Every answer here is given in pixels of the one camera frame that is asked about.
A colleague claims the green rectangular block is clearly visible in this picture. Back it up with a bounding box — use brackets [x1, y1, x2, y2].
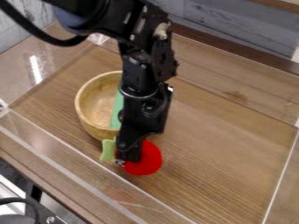
[110, 91, 124, 129]

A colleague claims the clear acrylic corner bracket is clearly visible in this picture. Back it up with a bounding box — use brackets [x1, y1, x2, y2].
[88, 33, 110, 46]

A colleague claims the wooden bowl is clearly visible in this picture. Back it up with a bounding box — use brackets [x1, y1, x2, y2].
[75, 71, 122, 141]

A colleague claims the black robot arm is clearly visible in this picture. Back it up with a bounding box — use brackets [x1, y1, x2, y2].
[43, 0, 179, 165]

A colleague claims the black cable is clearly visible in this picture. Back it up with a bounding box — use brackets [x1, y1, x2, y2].
[0, 197, 40, 224]

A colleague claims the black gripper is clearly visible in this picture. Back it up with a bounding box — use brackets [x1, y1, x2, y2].
[116, 84, 174, 166]

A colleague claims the black metal table leg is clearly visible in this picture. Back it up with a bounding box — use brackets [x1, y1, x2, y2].
[26, 185, 67, 224]

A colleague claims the red plush tomato toy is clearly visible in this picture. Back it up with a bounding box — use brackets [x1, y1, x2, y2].
[99, 138, 164, 177]

